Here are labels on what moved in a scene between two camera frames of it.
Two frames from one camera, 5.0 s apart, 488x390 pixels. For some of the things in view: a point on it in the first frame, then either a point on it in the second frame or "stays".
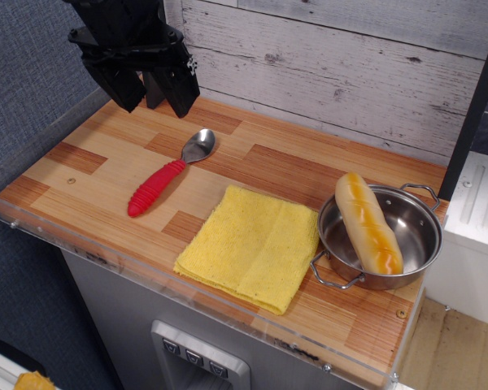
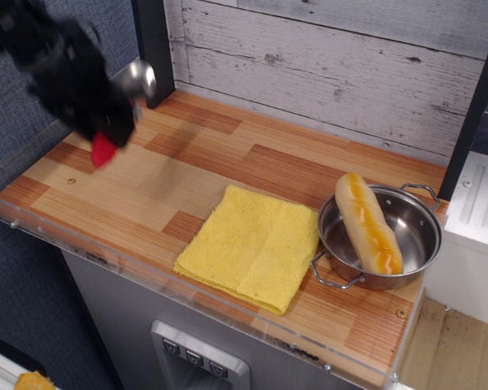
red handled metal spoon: x=198 y=146 -> x=137 y=81
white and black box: x=3 y=365 stays
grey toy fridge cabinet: x=154 y=336 stays
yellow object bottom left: x=33 y=380 stays
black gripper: x=134 y=33 -> x=63 y=63
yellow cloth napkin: x=263 y=249 stays
